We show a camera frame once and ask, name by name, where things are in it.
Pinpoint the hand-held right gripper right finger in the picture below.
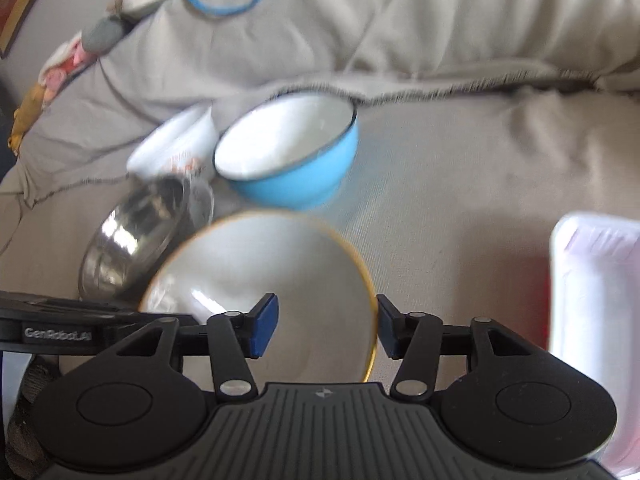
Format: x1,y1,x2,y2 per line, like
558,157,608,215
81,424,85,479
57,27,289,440
375,294,532,402

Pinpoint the framed picture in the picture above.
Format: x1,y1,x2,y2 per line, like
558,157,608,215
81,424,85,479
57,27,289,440
0,0,50,59

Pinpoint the blue enamel bowl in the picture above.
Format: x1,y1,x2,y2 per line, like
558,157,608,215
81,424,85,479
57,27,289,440
213,92,360,211

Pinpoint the grey cloth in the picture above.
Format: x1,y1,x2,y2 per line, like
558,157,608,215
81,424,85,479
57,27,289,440
82,15,127,56

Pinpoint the beige sofa seat cover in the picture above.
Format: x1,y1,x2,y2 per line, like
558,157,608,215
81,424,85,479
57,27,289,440
0,80,640,386

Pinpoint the stainless steel bowl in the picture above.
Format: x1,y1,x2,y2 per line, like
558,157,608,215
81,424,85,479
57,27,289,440
77,175,194,307

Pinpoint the yellow cloth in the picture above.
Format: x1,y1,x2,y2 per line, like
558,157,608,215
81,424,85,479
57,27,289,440
8,84,52,157

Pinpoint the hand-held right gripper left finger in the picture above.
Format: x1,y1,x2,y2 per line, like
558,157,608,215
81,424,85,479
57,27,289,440
116,293,279,404

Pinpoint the white bowl with gold rim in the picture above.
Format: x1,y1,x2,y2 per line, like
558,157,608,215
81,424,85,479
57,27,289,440
138,211,379,385

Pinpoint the white plastic tray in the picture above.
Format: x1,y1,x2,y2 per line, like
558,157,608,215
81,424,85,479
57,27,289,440
548,211,640,478

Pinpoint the pink floral cloth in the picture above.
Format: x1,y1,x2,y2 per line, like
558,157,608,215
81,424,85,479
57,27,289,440
39,32,102,107

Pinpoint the white bowl with orange print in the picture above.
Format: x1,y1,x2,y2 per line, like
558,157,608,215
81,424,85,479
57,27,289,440
126,103,221,183

